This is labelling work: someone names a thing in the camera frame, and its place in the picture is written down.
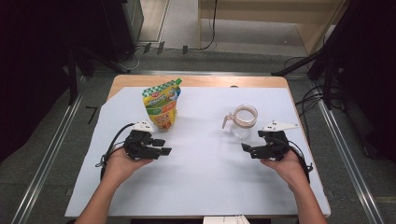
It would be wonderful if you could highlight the person's left hand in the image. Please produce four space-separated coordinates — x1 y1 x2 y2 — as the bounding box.
104 148 154 188

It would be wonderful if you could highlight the black floor cable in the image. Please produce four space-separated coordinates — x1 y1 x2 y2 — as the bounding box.
294 84 325 146
283 55 310 70

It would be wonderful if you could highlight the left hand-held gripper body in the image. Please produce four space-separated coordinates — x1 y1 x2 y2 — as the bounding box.
123 120 163 161

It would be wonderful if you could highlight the light wooden shelf unit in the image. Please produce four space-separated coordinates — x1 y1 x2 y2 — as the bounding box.
197 0 347 56

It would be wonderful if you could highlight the yellow green refill pouch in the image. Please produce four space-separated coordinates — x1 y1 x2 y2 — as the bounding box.
142 77 183 133

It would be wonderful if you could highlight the dark curtain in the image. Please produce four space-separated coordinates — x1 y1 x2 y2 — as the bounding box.
0 0 106 163
326 0 396 163

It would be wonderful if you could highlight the aluminium floor rail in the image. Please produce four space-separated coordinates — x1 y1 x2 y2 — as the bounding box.
92 69 312 77
317 98 386 224
10 92 86 224

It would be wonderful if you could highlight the hanging black cable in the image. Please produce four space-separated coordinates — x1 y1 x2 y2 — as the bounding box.
190 0 219 51

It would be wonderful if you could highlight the white floor cable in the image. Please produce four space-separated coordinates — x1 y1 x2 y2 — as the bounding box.
120 46 148 71

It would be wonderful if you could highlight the black metal stand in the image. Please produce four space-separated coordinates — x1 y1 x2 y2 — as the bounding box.
270 0 354 110
65 46 126 105

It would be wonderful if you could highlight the hand-held gripper black cable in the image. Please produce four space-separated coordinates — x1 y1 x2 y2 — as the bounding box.
95 122 135 181
286 139 314 185

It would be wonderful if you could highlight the person's right hand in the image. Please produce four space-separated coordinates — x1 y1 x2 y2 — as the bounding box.
261 149 308 191

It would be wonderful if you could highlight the white table mat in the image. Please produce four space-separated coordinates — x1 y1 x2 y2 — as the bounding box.
64 86 332 217

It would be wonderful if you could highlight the black cabinet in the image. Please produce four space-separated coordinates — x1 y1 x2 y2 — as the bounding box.
74 0 145 63

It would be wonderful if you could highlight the left hand-held gripper black cable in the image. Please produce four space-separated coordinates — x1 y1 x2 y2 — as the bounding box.
95 122 135 181

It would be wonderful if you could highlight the right hand-held gripper black cable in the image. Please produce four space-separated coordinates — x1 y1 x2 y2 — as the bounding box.
286 139 314 185

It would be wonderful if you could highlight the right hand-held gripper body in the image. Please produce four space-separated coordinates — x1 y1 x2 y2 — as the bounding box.
257 120 301 162

